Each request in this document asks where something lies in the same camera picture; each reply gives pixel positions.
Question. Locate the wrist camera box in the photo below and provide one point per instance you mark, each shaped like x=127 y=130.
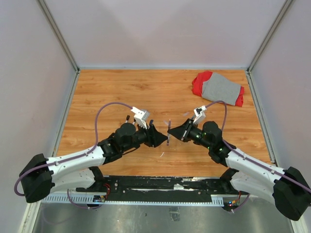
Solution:
x=140 y=116
x=199 y=114

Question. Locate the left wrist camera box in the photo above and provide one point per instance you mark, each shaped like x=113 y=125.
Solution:
x=140 y=116

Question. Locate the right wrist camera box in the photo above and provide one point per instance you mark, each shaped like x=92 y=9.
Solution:
x=199 y=114

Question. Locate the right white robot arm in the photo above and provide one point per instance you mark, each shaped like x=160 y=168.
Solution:
x=285 y=188

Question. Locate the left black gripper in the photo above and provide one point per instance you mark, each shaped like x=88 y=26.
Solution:
x=153 y=136

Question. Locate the black mounting base rail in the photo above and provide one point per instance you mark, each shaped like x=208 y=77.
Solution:
x=160 y=189

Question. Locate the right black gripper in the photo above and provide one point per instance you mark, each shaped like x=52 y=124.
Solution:
x=182 y=132

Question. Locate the purple marker pen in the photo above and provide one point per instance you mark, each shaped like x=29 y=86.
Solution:
x=168 y=134

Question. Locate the red and grey cloth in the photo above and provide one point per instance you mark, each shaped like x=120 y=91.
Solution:
x=213 y=86

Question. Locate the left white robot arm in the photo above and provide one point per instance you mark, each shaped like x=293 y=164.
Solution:
x=42 y=176

